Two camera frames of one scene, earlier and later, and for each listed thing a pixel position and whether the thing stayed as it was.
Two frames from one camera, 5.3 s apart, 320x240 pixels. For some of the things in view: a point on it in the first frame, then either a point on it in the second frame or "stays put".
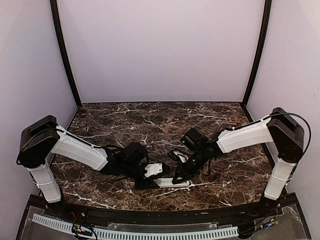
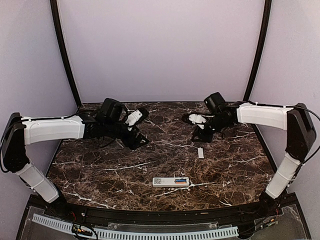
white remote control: (167, 182) stays put
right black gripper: (186, 173) to (205, 137)
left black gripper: (147, 184) to (134, 144)
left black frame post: (59, 31) stays put
